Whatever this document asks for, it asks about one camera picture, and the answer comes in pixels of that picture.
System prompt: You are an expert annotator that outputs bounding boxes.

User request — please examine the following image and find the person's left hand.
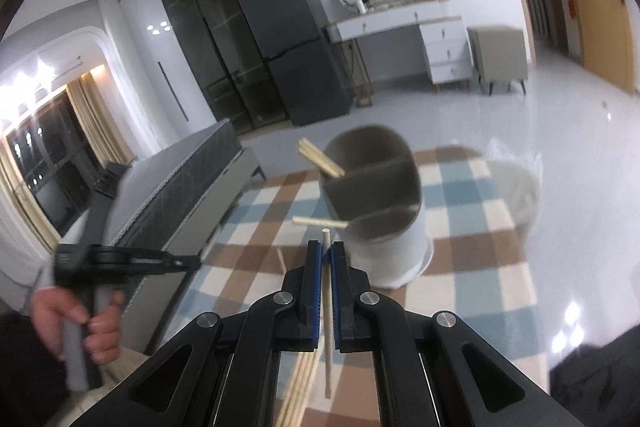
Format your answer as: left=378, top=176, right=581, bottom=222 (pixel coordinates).
left=32, top=286, right=125, bottom=365

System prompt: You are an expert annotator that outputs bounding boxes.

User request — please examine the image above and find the grey quilted bed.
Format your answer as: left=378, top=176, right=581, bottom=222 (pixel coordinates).
left=103, top=119, right=264, bottom=353

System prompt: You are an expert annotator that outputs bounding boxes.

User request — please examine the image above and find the beige curtain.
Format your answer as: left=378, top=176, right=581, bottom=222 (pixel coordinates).
left=65, top=72, right=136, bottom=166

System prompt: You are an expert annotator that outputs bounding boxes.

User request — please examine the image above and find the white grey utensil holder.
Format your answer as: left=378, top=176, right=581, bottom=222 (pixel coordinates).
left=319, top=124, right=434, bottom=289

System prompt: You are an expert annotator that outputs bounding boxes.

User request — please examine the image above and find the white wardrobe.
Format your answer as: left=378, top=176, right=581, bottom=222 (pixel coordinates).
left=119, top=0, right=216, bottom=145

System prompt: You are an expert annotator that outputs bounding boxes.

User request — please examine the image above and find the dark grey refrigerator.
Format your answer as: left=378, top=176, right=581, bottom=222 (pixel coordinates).
left=238, top=0, right=352, bottom=127

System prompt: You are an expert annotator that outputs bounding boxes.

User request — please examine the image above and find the white dressing desk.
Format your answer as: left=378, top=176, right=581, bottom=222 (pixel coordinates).
left=326, top=0, right=473, bottom=107

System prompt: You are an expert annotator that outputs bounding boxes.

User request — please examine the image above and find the dark glass cabinet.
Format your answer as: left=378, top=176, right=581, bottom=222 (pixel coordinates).
left=162, top=0, right=288, bottom=134

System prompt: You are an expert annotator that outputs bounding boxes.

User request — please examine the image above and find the grey nightstand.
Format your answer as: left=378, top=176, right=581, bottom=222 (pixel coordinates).
left=468, top=25, right=528, bottom=95

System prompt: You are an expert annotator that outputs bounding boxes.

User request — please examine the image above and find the white bottle on desk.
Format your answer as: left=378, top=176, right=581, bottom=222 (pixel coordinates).
left=356, top=0, right=367, bottom=15

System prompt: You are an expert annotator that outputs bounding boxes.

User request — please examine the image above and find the yellow wooden door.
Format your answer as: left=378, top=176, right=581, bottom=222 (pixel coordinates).
left=574, top=0, right=636, bottom=94

